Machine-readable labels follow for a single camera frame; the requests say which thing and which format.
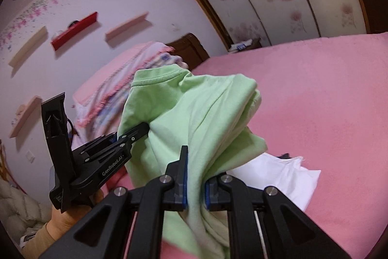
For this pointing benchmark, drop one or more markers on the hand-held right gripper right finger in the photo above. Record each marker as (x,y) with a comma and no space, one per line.
(208,193)

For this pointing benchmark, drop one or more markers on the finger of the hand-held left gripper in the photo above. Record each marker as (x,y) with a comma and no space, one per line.
(136,132)
(111,138)

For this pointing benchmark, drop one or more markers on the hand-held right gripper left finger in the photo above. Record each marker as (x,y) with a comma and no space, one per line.
(185,183)

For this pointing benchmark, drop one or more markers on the green t-shirt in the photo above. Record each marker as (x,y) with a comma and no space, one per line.
(197,113)

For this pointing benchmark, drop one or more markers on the person's left forearm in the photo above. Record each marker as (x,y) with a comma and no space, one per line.
(39,236)

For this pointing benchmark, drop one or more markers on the stack of folded clothes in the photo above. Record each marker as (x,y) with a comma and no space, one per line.
(272,177)

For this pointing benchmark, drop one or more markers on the person's left hand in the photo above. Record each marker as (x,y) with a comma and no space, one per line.
(68,219)

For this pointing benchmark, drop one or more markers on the white quilted bedding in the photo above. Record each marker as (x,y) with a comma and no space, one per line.
(21,204)

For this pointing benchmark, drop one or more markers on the dark wooden headboard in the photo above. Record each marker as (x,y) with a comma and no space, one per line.
(191,48)

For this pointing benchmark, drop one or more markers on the small blue white box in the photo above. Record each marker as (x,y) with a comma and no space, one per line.
(239,46)

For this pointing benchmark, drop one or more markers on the pink fleece blanket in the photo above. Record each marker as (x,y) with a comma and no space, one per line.
(318,95)

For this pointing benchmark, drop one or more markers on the white wall socket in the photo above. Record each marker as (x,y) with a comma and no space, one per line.
(30,156)

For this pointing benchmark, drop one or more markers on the beige wall shelf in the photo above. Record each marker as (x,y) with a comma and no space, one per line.
(28,46)
(127,26)
(25,116)

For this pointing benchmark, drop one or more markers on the red wall shelf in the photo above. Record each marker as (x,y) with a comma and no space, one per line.
(74,31)

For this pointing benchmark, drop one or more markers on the floral wall sticker border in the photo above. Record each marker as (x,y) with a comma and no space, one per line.
(33,16)

